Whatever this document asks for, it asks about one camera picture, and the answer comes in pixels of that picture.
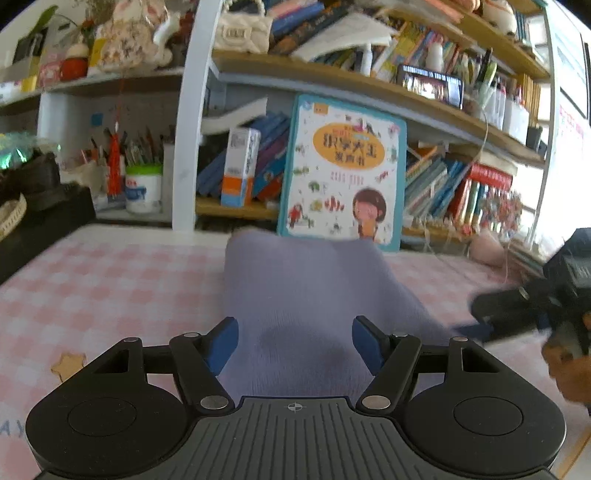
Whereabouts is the pink and purple sweater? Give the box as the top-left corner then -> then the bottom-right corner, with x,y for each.
219,229 -> 453,400

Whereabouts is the person right hand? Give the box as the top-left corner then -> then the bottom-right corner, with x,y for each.
541,335 -> 591,406

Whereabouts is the pink plush toy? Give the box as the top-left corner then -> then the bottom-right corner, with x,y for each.
469,230 -> 506,267

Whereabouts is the row of leaning books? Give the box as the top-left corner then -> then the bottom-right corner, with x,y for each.
404,152 -> 471,219

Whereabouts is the white plastic jar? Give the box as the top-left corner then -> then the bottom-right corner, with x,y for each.
124,164 -> 163,215

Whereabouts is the red tassel ornament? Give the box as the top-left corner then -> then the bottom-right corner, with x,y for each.
107,122 -> 122,197

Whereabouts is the teal children's sound book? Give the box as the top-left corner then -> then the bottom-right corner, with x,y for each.
277,94 -> 407,252

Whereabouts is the usmile white orange box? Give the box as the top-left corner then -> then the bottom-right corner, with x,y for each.
221,127 -> 260,208

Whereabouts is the smartphone on shelf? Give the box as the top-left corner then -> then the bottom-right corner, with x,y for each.
397,64 -> 464,109

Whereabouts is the white wristwatch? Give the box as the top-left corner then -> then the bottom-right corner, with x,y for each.
0,194 -> 27,240

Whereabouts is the holographic crumpled bag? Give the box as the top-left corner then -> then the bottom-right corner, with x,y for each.
0,131 -> 61,170

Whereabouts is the cartoon figure decoration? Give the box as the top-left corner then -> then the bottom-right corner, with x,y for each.
89,0 -> 181,73

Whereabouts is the white quilted handbag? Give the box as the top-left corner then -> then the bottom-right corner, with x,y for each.
213,0 -> 273,54

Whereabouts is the white charging cable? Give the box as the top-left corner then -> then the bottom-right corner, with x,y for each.
427,98 -> 509,259

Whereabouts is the white bookshelf frame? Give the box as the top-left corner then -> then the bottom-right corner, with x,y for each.
172,0 -> 222,232

